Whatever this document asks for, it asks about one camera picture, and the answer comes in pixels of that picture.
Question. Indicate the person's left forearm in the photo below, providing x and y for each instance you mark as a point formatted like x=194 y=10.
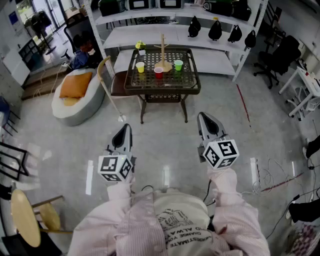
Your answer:
x=115 y=197

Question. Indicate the round wooden side table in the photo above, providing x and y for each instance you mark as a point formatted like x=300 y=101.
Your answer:
x=25 y=217

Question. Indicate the wooden cup tree stand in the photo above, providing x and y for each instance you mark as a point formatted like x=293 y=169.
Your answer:
x=163 y=66

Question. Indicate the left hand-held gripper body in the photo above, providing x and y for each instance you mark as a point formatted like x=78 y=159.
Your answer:
x=115 y=166

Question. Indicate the white office chair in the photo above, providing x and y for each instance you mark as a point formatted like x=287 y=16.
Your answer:
x=312 y=103

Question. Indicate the person's right forearm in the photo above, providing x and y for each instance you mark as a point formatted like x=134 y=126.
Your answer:
x=225 y=190

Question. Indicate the green plastic cup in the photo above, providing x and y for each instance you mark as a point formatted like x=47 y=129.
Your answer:
x=178 y=66

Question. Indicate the person's torso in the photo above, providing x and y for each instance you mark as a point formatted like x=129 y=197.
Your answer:
x=180 y=207

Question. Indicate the blue wall poster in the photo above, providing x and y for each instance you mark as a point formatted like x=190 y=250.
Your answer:
x=13 y=18

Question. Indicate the dark metal lattice table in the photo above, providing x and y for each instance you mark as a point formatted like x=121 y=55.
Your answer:
x=147 y=82

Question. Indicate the orange cushion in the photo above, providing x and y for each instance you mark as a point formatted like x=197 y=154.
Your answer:
x=75 y=85

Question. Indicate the black waist bag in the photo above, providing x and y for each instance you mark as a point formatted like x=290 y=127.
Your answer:
x=215 y=31
x=235 y=34
x=250 y=39
x=194 y=27

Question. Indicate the white desk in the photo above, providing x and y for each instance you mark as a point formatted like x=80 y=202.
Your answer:
x=300 y=77

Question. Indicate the grey white beanbag sofa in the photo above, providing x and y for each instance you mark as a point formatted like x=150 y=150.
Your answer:
x=75 y=112

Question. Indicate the black metal frame stand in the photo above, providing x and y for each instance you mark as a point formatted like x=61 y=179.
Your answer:
x=13 y=147

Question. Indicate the black glass cabinet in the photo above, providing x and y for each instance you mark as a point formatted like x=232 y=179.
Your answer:
x=30 y=52

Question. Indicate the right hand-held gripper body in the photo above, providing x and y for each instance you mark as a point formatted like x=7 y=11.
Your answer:
x=222 y=152

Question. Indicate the checkered fabric bag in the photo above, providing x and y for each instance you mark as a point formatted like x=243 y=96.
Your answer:
x=305 y=240

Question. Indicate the black backpack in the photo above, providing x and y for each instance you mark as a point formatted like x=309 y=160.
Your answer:
x=242 y=10

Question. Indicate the dark green storage box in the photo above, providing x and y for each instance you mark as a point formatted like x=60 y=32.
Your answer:
x=110 y=7

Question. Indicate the wooden chair with brown seat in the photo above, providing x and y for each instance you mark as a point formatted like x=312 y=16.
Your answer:
x=119 y=83

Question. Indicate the small yellow cushion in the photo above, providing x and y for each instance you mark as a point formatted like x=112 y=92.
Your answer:
x=71 y=101

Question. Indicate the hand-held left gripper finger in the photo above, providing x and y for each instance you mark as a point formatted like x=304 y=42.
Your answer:
x=115 y=146
x=128 y=142

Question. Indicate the potted yellow flower plant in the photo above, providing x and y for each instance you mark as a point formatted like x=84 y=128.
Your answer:
x=141 y=46

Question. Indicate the white microwave oven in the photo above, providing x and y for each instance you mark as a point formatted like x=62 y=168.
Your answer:
x=140 y=3
x=172 y=3

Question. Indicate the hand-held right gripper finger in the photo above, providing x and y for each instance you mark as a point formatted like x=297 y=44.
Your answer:
x=201 y=127
x=220 y=131

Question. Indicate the black duffel bag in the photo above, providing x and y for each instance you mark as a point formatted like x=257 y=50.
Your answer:
x=217 y=7

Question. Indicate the red plastic cup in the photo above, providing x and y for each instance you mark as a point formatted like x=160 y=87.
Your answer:
x=158 y=73

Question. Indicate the yellow plastic cup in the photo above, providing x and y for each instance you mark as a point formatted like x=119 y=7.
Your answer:
x=140 y=68

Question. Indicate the white metal shelving unit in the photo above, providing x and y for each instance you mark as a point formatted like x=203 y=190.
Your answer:
x=150 y=35

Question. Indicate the wooden floor platform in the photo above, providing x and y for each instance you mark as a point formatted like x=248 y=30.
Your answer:
x=42 y=82

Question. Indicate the black office chair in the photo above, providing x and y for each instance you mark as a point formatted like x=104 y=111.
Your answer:
x=75 y=27
x=285 y=55

